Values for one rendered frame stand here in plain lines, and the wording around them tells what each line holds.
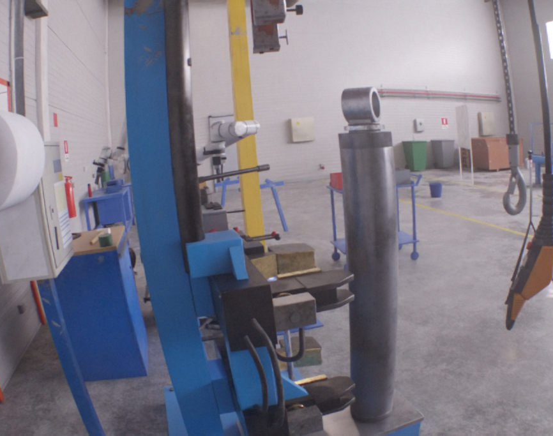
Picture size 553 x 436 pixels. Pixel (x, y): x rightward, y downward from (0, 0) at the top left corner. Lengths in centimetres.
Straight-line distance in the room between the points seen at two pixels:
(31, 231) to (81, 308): 166
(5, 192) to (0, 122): 16
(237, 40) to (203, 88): 824
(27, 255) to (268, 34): 124
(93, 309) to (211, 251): 162
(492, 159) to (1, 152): 1327
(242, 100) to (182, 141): 281
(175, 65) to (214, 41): 1135
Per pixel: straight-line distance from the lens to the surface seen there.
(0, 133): 100
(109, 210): 843
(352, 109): 166
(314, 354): 203
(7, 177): 99
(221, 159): 249
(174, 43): 140
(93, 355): 300
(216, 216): 187
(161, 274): 153
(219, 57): 1262
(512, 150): 110
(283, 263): 185
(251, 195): 416
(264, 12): 141
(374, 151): 162
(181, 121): 135
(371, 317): 178
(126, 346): 293
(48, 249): 125
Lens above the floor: 149
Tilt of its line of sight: 11 degrees down
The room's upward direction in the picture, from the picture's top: 5 degrees counter-clockwise
